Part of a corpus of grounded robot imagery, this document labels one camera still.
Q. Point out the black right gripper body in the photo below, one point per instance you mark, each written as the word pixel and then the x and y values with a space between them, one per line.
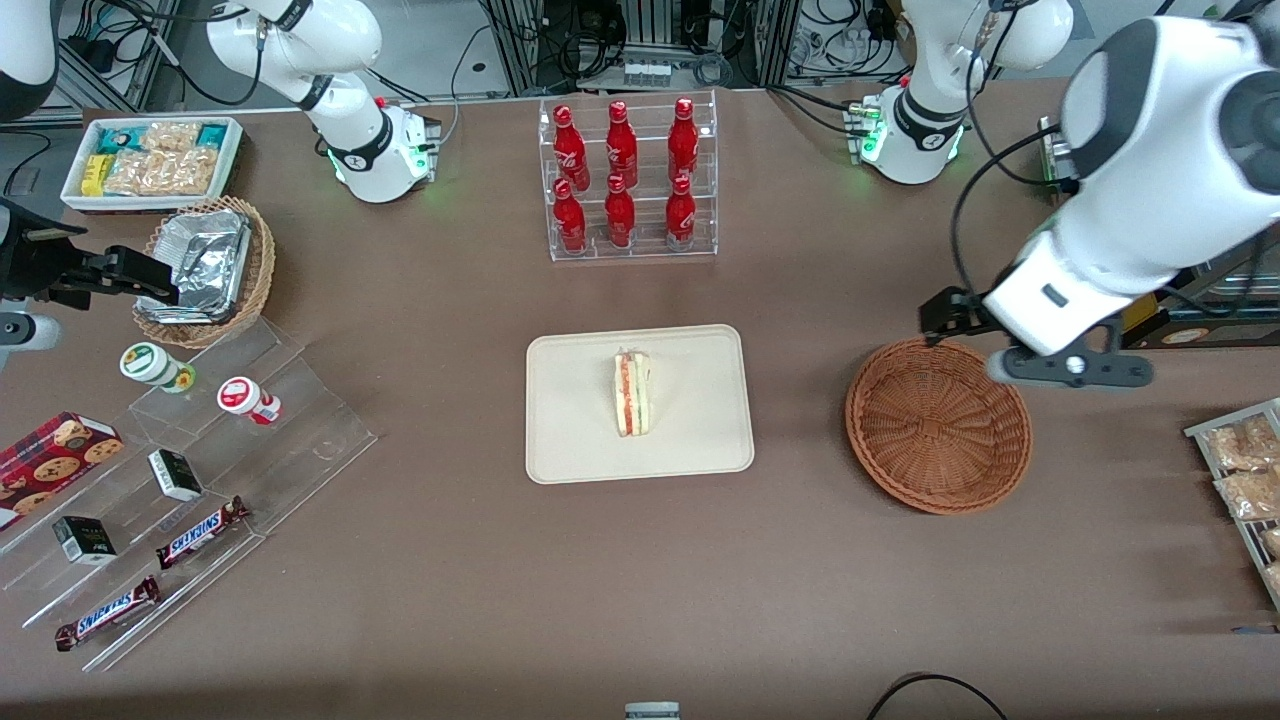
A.
pixel 30 263

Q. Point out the triangular sandwich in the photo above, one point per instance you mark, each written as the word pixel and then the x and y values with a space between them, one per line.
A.
pixel 632 395

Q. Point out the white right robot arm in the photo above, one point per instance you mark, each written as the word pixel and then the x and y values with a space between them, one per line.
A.
pixel 340 40

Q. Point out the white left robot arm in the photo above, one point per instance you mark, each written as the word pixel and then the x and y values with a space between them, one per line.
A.
pixel 1150 200

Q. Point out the light tan wicker basket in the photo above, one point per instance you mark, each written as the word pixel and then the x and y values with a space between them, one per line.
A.
pixel 255 280

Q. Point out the brown round wicker basket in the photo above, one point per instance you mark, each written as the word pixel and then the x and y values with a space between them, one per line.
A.
pixel 940 430

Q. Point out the beige plastic tray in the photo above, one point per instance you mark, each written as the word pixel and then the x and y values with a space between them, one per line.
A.
pixel 570 420

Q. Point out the stack of foil trays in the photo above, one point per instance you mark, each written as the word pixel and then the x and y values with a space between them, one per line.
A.
pixel 205 260

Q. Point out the white rectangular snack bin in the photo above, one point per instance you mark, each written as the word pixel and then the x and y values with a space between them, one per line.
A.
pixel 150 204

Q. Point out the green lidded yoghurt cup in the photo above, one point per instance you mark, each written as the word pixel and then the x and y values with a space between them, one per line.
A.
pixel 145 362

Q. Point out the yellow snack packet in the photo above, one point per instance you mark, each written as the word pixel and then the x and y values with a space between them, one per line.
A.
pixel 94 176

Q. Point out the clear peanut snack pack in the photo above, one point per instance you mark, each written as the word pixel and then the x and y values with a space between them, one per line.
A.
pixel 170 137
pixel 160 172

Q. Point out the black food warmer cabinet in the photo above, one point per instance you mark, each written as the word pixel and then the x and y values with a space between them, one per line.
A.
pixel 1215 335

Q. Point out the grey metal display rack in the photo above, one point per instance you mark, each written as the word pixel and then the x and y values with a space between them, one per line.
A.
pixel 1192 431

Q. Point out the teal snack packet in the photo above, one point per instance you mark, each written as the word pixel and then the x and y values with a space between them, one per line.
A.
pixel 118 140
pixel 212 134

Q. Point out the red lidded yoghurt cup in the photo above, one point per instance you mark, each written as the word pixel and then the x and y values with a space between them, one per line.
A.
pixel 238 393

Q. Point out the clear bagged nut snack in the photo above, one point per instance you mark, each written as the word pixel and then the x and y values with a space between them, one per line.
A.
pixel 1255 495
pixel 1245 445
pixel 1273 541
pixel 1275 580

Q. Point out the silver box with green light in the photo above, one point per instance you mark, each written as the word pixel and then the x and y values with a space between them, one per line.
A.
pixel 1055 150

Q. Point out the red tartan cookie box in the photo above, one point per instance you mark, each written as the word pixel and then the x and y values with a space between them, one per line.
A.
pixel 50 465

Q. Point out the small black carton box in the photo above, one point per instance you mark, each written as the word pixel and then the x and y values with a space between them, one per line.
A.
pixel 85 542
pixel 175 478

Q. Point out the clear acrylic stepped shelf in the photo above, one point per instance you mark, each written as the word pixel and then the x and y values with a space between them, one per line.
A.
pixel 300 440

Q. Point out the Snickers chocolate bar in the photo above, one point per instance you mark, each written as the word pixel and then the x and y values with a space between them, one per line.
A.
pixel 107 613
pixel 200 533

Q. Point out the red cola bottle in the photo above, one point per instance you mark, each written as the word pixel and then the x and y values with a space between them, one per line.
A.
pixel 680 215
pixel 683 140
pixel 570 220
pixel 619 215
pixel 621 145
pixel 570 150

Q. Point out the clear acrylic bottle rack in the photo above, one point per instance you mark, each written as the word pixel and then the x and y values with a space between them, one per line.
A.
pixel 645 175

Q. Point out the white power strip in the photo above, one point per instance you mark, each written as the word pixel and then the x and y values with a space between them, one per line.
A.
pixel 646 73

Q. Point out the aluminium equipment rack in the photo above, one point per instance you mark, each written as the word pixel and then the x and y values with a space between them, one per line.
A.
pixel 655 30

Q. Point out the small grey striped object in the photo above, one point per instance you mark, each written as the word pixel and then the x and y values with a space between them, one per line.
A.
pixel 652 712

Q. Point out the aluminium profile frame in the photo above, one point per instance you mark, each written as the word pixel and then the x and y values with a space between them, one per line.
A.
pixel 150 60

